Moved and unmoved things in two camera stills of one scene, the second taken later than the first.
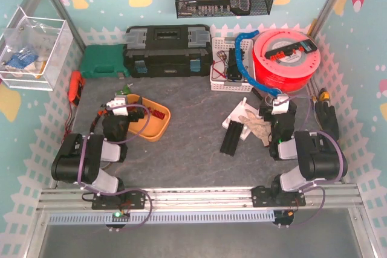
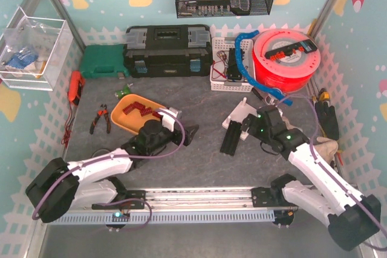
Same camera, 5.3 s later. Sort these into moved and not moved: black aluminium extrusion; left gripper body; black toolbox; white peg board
Moved: left gripper body
Not moved: black toolbox; white peg board; black aluminium extrusion
